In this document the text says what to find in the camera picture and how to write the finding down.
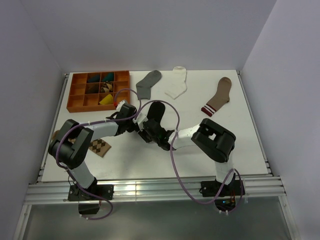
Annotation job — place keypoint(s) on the dark brown rolled sock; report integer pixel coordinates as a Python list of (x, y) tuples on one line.
[(92, 89)]

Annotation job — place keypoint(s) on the brown argyle rolled sock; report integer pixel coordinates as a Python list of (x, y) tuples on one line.
[(106, 87)]

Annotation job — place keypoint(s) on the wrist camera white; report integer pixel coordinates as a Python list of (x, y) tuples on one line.
[(139, 121), (118, 105)]

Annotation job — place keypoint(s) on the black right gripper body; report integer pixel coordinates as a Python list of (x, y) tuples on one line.
[(145, 135)]

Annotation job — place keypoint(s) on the yellow rolled sock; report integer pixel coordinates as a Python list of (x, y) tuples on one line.
[(107, 100)]

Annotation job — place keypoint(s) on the black sock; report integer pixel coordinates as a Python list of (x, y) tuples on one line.
[(154, 116)]

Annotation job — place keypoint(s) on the grey sock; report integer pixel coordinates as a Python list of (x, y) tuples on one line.
[(143, 87)]

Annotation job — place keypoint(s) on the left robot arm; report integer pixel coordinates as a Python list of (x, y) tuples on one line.
[(70, 145)]

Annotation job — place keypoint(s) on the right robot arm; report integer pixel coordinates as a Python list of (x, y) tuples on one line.
[(214, 140)]

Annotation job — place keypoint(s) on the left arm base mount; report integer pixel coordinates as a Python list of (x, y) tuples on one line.
[(89, 203)]

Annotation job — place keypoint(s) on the orange compartment tray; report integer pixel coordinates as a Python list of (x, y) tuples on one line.
[(78, 101)]

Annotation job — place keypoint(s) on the white sock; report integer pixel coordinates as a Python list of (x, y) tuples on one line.
[(177, 82)]

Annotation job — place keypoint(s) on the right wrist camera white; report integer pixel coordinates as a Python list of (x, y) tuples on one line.
[(139, 121)]

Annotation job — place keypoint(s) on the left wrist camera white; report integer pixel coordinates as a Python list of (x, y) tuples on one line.
[(118, 105)]

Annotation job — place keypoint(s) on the tan argyle sock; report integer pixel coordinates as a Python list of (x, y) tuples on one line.
[(98, 146)]

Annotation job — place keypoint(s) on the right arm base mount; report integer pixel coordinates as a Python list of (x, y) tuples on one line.
[(211, 188)]

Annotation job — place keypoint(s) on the tan sock maroon striped cuff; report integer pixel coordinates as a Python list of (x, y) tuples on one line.
[(221, 97)]

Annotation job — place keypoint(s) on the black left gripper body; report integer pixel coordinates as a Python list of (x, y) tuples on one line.
[(131, 126)]

